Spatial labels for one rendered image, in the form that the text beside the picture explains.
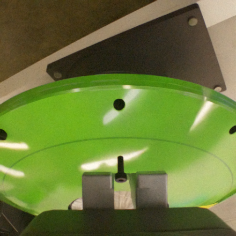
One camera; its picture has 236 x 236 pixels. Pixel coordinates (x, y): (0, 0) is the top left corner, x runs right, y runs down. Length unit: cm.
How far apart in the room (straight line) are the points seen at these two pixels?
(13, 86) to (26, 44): 116
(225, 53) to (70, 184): 25
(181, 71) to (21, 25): 121
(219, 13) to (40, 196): 27
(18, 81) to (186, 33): 25
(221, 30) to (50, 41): 126
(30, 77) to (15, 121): 20
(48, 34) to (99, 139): 134
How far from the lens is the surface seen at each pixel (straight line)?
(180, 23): 34
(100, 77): 21
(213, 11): 36
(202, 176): 28
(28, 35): 157
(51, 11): 146
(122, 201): 30
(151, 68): 35
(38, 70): 43
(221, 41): 39
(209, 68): 40
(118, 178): 18
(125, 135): 22
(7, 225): 68
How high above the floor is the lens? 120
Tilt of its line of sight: 36 degrees down
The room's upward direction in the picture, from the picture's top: 179 degrees clockwise
